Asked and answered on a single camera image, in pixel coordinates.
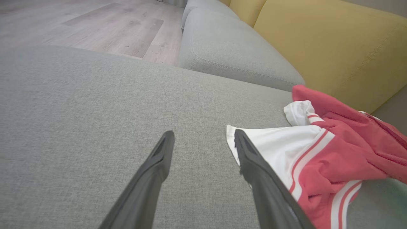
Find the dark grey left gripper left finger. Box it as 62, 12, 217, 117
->
99, 130, 176, 229

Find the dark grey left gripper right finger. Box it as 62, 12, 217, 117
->
234, 129, 315, 229

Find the red mesh jersey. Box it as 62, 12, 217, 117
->
226, 84, 407, 229

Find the large grey sofa ottoman cushion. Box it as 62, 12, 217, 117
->
0, 45, 407, 229

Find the grey sofa seat cushion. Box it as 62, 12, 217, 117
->
181, 0, 239, 32
178, 7, 306, 93

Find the large yellow sofa back cushion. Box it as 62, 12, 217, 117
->
254, 0, 407, 114

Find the small yellow sofa back cushion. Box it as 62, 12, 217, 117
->
229, 0, 267, 28

